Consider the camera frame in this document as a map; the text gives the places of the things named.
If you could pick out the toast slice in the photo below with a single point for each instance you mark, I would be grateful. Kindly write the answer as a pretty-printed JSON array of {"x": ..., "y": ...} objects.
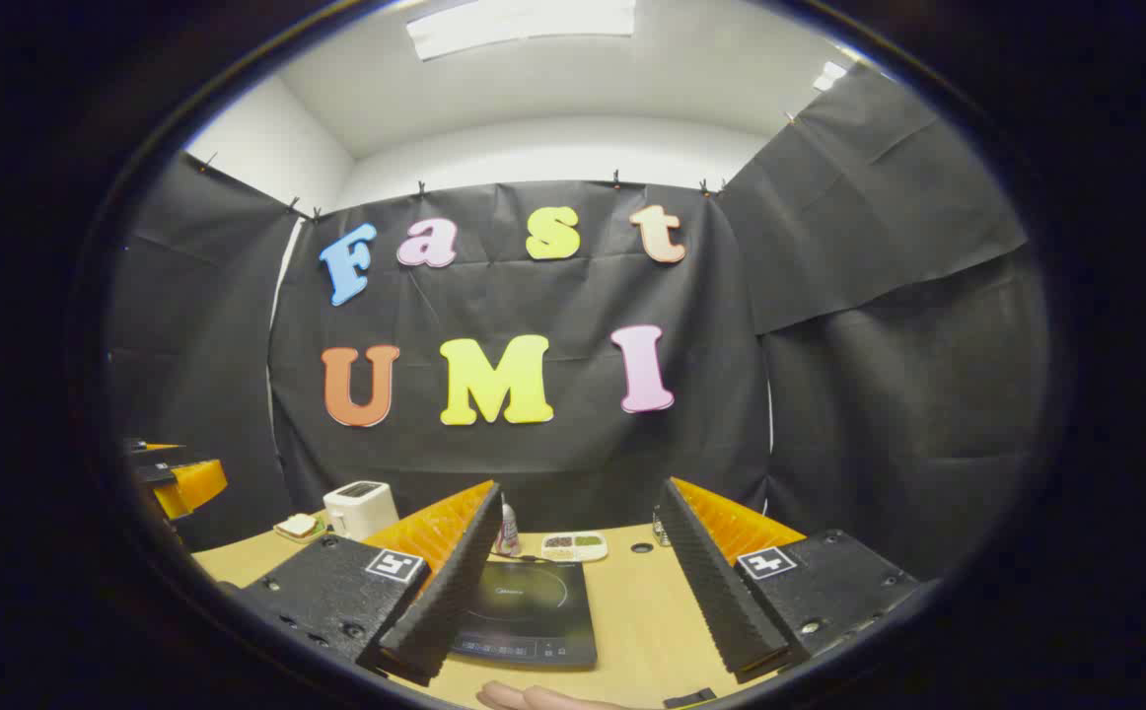
[{"x": 297, "y": 525}]

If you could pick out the black backdrop cloth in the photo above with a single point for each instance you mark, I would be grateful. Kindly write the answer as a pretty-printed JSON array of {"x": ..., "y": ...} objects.
[{"x": 534, "y": 454}]

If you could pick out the white toaster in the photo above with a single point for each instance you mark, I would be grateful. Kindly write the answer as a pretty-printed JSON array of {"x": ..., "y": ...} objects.
[{"x": 361, "y": 508}]

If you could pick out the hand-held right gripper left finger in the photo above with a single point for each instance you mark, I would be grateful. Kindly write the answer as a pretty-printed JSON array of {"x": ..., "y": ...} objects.
[{"x": 445, "y": 592}]

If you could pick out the silver drink bottle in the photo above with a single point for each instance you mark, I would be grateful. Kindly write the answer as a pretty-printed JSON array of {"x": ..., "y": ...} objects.
[{"x": 510, "y": 532}]

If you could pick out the long ceiling light panel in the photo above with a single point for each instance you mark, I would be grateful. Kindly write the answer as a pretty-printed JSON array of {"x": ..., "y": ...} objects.
[{"x": 524, "y": 25}]

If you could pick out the small glass plate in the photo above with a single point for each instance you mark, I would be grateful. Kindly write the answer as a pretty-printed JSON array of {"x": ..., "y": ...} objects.
[{"x": 312, "y": 537}]

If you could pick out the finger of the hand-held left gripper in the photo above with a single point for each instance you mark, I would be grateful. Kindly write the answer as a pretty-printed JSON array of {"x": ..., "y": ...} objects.
[
  {"x": 193, "y": 485},
  {"x": 154, "y": 452}
]

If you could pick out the black induction cooktop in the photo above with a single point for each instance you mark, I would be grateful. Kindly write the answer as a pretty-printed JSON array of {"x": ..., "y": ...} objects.
[{"x": 534, "y": 611}]

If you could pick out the small ceiling light panel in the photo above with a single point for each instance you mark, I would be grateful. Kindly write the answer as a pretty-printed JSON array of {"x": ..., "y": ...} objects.
[{"x": 829, "y": 76}]

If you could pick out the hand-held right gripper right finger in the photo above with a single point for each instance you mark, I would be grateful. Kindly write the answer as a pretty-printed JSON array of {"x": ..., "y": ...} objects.
[{"x": 716, "y": 592}]

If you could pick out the white divided bean dish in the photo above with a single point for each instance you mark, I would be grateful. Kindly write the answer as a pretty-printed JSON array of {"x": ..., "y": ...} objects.
[{"x": 573, "y": 547}]

